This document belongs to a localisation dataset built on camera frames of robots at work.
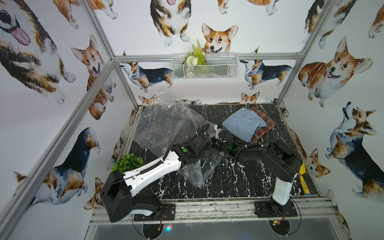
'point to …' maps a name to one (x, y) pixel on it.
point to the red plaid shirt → (261, 130)
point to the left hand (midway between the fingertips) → (208, 149)
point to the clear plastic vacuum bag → (160, 122)
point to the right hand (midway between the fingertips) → (200, 139)
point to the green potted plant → (126, 162)
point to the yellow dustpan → (302, 172)
